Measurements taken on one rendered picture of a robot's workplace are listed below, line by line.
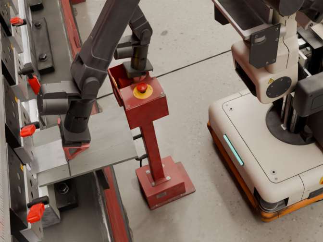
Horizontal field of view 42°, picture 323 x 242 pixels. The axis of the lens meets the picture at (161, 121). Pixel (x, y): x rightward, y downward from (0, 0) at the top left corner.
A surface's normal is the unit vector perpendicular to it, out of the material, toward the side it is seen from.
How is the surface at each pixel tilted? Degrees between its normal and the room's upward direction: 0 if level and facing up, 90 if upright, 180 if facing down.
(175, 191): 89
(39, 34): 0
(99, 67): 86
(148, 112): 90
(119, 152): 0
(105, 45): 77
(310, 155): 0
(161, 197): 90
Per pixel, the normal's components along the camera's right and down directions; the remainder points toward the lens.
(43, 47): -0.12, -0.61
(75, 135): 0.32, -0.69
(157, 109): 0.37, 0.70
